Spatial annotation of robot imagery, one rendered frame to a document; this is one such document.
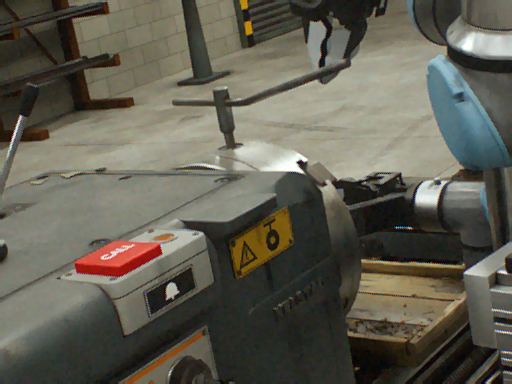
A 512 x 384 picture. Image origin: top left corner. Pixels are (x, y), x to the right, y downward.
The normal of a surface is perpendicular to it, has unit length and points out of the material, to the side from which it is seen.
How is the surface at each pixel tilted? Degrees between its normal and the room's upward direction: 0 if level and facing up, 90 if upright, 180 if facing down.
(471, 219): 90
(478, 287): 90
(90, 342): 90
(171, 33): 90
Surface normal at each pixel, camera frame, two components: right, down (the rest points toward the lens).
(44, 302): -0.18, -0.95
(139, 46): 0.80, 0.01
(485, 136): 0.15, 0.42
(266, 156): 0.15, -0.86
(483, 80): -0.59, 0.48
